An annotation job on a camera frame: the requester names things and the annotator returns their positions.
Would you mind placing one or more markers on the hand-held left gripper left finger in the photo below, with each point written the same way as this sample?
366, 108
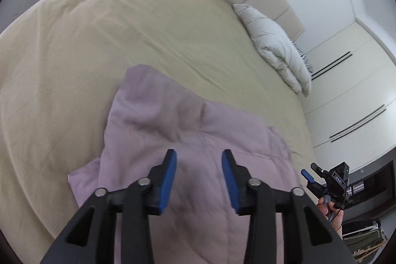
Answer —
167, 180

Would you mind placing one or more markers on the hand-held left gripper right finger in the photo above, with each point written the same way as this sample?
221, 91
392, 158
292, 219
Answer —
230, 180

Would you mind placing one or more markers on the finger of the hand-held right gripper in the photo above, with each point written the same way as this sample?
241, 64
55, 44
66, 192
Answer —
317, 168
306, 174

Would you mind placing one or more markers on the pink hooded puffer coat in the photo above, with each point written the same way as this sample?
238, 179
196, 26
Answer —
185, 128

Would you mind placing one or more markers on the person's right forearm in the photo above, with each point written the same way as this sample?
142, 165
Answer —
338, 228

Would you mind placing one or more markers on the person's right hand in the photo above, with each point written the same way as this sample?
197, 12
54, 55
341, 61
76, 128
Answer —
325, 202

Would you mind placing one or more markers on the dark tv cabinet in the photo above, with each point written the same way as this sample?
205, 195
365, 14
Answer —
371, 183

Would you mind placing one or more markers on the dark green bag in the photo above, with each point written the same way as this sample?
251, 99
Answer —
362, 236

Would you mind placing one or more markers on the white wardrobe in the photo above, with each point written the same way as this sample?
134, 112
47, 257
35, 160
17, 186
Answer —
355, 90

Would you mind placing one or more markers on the zebra print pillow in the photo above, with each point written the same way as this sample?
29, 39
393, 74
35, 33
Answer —
304, 60

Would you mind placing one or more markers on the white pillow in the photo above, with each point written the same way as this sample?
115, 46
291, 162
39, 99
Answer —
272, 41

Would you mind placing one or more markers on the bed with beige sheet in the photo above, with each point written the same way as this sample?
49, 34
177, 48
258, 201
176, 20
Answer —
92, 35

